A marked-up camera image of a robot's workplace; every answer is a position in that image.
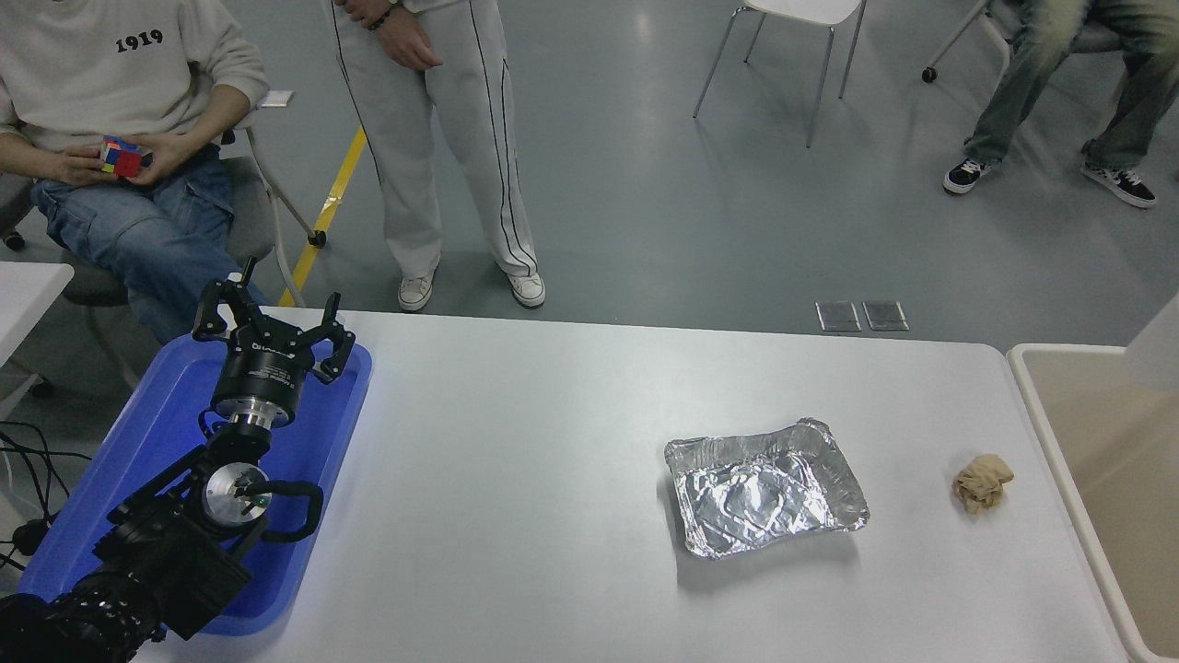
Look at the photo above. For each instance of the metal floor socket cover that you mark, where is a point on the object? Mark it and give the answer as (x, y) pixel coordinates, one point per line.
(886, 315)
(838, 316)

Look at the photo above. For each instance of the small white table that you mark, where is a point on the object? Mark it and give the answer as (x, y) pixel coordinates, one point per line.
(28, 295)

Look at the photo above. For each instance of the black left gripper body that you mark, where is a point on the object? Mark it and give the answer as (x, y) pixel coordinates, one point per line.
(262, 378)

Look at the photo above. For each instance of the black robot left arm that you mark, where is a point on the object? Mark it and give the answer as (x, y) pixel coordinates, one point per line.
(166, 562)

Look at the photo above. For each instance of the grey chair with white legs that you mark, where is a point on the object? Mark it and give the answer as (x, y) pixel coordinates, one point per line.
(929, 75)

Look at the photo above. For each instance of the crumpled tan paper ball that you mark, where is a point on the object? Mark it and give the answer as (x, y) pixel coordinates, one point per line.
(981, 483)

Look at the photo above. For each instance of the large pale bin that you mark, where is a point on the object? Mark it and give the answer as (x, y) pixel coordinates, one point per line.
(1124, 479)

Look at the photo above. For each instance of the blue plastic tray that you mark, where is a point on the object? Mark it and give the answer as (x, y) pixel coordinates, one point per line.
(157, 433)

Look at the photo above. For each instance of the grey wheeled chair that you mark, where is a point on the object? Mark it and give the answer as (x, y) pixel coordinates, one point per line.
(249, 212)

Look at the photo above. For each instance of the person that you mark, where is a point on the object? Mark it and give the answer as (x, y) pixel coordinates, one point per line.
(92, 74)
(1022, 83)
(442, 138)

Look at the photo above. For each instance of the person's right hand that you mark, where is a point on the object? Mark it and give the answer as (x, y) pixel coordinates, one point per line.
(83, 166)
(410, 41)

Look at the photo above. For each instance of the person's left hand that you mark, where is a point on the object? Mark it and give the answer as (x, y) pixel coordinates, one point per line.
(173, 155)
(361, 9)

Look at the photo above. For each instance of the white chair with metal legs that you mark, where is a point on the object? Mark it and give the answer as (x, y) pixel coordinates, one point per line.
(801, 7)

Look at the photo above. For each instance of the colourful puzzle cube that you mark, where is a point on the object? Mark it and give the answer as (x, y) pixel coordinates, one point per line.
(124, 158)

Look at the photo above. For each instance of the silver foil tray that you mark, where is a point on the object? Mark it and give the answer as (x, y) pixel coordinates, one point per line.
(764, 497)

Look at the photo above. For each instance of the yellow floor tape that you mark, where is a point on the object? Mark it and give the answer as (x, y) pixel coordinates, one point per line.
(332, 193)

